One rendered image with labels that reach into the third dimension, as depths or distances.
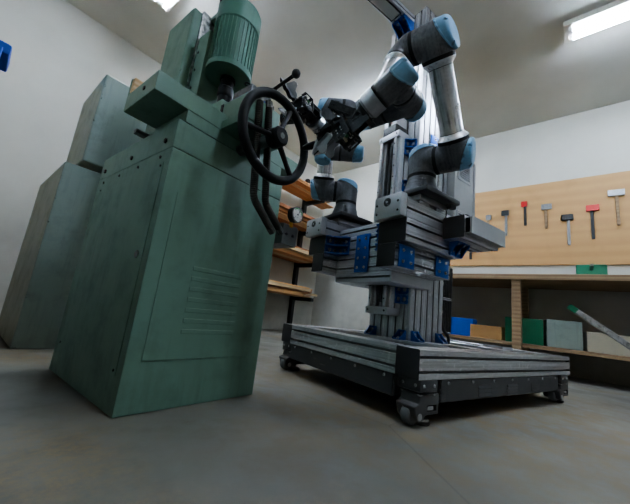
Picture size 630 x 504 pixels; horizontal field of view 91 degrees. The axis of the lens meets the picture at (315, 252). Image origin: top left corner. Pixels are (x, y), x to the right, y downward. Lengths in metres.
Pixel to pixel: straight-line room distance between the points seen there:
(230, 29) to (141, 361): 1.19
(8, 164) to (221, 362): 2.70
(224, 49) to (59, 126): 2.37
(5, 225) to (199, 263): 2.48
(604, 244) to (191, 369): 3.70
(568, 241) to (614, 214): 0.42
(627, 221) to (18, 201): 5.21
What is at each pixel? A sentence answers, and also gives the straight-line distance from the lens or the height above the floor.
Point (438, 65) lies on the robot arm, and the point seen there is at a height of 1.20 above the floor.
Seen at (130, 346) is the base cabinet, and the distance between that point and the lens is 0.92.
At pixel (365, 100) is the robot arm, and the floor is 0.88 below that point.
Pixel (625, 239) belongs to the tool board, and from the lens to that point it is 4.00.
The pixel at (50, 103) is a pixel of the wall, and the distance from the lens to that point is 3.62.
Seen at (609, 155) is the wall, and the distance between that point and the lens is 4.31.
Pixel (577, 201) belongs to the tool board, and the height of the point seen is 1.70.
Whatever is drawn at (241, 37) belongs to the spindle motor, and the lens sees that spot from 1.46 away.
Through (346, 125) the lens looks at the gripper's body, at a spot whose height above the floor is 0.83.
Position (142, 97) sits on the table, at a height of 0.84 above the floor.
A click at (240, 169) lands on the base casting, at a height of 0.75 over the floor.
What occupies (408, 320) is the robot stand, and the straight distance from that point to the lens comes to 1.47.
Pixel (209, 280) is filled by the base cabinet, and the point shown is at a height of 0.36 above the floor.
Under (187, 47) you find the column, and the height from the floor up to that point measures 1.32.
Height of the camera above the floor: 0.30
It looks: 11 degrees up
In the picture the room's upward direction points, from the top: 7 degrees clockwise
